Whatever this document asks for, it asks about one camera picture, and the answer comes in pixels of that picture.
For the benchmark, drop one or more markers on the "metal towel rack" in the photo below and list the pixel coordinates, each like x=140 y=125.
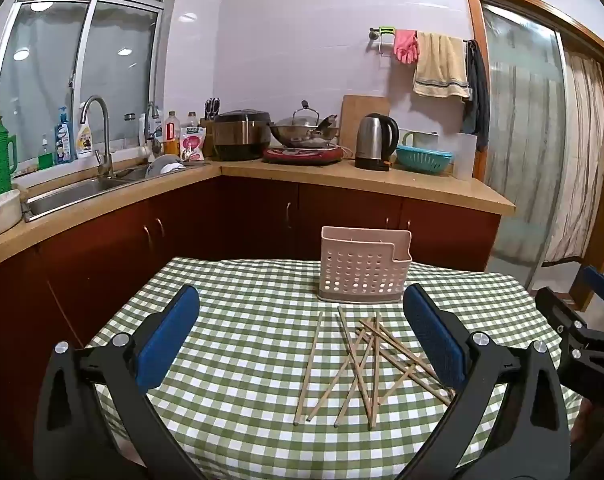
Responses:
x=374 y=35

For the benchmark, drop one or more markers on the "pink refill pouch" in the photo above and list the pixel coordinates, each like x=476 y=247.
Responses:
x=192 y=145

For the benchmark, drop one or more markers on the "yellow oil bottle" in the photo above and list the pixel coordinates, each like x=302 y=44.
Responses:
x=170 y=135

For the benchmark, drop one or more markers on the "frosted glass sliding door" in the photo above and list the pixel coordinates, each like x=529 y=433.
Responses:
x=522 y=135

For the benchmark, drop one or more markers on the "beige striped curtain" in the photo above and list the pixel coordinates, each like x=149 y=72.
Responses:
x=582 y=160

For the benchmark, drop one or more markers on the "steel electric kettle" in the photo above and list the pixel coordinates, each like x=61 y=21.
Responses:
x=374 y=140

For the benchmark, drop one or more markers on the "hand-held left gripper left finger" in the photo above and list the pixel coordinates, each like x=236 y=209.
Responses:
x=166 y=340

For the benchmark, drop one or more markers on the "blue dish soap bottle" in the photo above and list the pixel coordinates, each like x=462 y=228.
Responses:
x=63 y=140

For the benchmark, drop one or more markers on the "pile of wooden chopsticks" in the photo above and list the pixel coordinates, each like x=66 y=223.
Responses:
x=309 y=365

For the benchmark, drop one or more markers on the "teal plastic colander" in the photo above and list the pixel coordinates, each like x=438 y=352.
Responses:
x=424 y=157

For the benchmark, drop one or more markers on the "red induction cooker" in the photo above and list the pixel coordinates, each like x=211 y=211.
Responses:
x=302 y=155

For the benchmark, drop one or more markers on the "pink rubber glove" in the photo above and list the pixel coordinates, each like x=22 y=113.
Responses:
x=406 y=47

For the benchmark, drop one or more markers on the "wooden knife block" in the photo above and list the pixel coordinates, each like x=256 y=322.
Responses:
x=207 y=137

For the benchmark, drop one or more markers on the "white spray bottle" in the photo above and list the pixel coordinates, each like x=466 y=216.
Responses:
x=85 y=137

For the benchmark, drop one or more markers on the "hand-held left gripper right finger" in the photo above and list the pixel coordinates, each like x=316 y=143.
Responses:
x=434 y=340

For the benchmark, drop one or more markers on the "aluminium sliding window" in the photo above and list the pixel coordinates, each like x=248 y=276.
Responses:
x=41 y=60

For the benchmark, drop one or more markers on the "beige striped towel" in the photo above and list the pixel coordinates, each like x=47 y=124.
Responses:
x=439 y=67

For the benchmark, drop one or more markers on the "clear plastic bottle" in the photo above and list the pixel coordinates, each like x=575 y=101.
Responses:
x=188 y=121

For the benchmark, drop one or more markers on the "steel gooseneck faucet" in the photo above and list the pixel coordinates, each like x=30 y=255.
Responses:
x=104 y=150

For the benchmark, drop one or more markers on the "black rice cooker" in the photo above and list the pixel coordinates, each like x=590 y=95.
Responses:
x=242 y=135

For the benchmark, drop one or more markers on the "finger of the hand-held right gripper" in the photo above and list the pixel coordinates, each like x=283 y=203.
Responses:
x=557 y=310
x=602 y=285

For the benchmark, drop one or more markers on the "wooden door frame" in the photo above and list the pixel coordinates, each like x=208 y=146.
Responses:
x=474 y=10

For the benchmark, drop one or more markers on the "dark hanging cloth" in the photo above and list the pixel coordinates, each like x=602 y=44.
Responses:
x=477 y=90

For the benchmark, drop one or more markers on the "wooden cutting board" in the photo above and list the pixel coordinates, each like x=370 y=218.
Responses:
x=354 y=115

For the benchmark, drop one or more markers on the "small steel tap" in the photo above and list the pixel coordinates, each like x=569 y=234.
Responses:
x=150 y=132

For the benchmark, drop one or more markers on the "stainless steel sink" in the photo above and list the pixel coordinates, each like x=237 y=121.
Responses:
x=66 y=195

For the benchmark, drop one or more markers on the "white plate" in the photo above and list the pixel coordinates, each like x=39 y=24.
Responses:
x=164 y=164

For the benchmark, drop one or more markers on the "green checkered tablecloth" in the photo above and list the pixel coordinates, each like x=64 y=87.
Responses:
x=242 y=360

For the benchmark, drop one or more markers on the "white and green cup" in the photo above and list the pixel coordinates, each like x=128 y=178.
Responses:
x=422 y=137

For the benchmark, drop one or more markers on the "small green pump bottle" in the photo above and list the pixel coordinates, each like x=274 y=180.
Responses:
x=45 y=160

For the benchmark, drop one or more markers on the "steel wok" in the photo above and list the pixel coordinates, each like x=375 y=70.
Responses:
x=302 y=136

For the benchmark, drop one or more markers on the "pink perforated utensil holder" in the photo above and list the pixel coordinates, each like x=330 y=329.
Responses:
x=364 y=260

